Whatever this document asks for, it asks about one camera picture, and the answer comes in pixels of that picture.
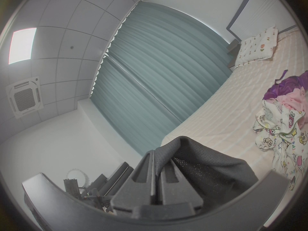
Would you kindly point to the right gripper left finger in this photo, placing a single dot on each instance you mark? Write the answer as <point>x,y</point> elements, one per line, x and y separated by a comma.
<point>134,195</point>

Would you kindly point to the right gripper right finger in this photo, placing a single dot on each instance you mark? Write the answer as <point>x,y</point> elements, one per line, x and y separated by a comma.
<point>182,194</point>

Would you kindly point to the black T-shirt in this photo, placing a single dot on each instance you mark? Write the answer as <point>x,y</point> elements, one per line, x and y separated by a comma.
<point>216,172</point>

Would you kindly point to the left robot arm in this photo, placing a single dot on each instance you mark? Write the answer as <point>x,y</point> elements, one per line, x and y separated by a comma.
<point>71,188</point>

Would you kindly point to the bed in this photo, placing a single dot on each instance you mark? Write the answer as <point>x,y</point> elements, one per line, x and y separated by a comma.
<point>228,109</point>

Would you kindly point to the black chest of drawers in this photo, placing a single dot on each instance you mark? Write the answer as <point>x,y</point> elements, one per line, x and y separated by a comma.
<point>115,177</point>

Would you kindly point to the blue-green curtain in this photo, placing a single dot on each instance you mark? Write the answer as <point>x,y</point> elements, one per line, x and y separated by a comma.
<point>134,109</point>
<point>168,56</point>

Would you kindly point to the white printed pyjama top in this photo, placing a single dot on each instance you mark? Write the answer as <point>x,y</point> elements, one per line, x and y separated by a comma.
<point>288,133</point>

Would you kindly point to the pink garment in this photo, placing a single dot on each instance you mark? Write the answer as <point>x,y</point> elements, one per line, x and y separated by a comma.
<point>294,100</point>

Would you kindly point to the white ceiling air conditioner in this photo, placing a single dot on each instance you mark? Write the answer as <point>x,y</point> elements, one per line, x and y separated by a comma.
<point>25,96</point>

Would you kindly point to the purple garment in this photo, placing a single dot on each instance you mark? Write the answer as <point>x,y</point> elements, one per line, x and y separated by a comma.
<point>286,88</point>

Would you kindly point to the grey bedside table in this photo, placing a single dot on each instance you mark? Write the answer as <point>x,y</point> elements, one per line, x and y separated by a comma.
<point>233,50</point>

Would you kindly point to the white printed pillow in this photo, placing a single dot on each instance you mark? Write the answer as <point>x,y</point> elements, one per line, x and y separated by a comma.
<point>256,48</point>

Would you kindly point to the square ceiling light panel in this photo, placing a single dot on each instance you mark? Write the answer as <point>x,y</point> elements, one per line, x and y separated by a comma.
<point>22,46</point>

